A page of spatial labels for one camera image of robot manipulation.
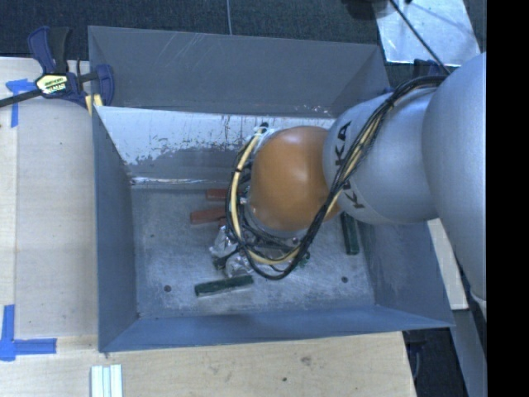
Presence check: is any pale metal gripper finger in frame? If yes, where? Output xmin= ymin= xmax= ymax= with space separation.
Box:
xmin=223 ymin=256 xmax=255 ymax=280
xmin=209 ymin=224 xmax=241 ymax=260

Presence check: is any dark green flat block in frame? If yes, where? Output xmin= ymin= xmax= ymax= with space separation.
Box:
xmin=340 ymin=212 xmax=361 ymax=256
xmin=194 ymin=274 xmax=255 ymax=298

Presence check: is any grey metal bin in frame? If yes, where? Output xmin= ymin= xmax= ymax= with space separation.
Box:
xmin=87 ymin=25 xmax=456 ymax=354

